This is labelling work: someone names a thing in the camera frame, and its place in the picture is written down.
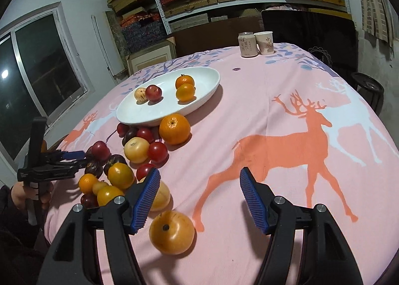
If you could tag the brown board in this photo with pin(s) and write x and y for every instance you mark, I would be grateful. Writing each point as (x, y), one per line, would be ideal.
(212, 35)

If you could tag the dark red plum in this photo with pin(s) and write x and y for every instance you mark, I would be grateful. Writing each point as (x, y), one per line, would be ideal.
(129, 135)
(121, 129)

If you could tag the large orange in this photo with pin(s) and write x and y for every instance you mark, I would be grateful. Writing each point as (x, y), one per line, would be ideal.
(174, 129)

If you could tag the large yellow melon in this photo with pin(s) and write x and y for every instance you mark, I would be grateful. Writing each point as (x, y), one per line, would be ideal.
(173, 235)

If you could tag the person's left hand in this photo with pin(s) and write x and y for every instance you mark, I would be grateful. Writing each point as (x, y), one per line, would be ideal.
(19, 196)

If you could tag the red patterned box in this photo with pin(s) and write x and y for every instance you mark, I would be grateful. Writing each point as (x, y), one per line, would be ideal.
(140, 19)

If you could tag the blue patterned box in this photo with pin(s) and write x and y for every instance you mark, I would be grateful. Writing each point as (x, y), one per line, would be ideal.
(143, 37)

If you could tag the hanging bamboo mat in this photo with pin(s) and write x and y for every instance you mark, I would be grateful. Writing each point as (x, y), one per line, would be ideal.
(374, 4)

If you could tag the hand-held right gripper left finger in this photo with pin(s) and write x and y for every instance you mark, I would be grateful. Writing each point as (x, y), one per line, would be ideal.
(146, 204)

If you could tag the red apple in bowl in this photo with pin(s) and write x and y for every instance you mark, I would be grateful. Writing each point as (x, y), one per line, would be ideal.
(153, 93)

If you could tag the black round stool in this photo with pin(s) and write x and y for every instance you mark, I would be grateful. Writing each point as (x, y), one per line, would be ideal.
(367, 85)

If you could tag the white leaning board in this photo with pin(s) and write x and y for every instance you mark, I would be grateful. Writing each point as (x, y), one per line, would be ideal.
(103, 45)

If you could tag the drink can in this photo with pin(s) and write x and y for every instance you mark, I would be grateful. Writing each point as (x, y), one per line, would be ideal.
(247, 46)

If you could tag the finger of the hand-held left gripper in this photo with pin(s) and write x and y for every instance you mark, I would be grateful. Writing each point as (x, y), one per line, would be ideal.
(73, 155)
(76, 165)

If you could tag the red cherry tomato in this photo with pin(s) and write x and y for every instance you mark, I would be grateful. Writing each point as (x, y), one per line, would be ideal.
(145, 134)
(144, 171)
(158, 152)

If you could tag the person's left forearm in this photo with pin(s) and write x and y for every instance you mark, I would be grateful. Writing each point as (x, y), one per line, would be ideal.
(15, 241)

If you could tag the white oval plate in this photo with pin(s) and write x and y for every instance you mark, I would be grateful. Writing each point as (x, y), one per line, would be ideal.
(202, 82)

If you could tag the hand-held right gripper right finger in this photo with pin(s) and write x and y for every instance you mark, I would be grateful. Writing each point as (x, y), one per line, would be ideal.
(253, 202)

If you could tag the brownish yellow round fruit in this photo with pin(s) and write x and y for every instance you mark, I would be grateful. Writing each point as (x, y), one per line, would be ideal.
(99, 187)

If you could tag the pink deer print tablecloth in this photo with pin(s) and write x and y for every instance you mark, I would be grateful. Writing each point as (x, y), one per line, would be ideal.
(280, 101)

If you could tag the paper cup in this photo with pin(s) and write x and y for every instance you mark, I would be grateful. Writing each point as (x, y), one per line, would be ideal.
(265, 43)

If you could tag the black chair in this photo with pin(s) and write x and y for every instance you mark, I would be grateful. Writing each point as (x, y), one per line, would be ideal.
(311, 32)

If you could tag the striped pale pepino melon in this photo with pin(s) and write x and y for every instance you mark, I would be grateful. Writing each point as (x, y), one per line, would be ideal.
(140, 95)

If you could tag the wooden picture frame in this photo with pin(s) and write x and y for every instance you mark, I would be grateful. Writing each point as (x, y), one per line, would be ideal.
(149, 57)

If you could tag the white framed window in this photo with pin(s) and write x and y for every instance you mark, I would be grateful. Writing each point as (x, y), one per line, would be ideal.
(40, 70)

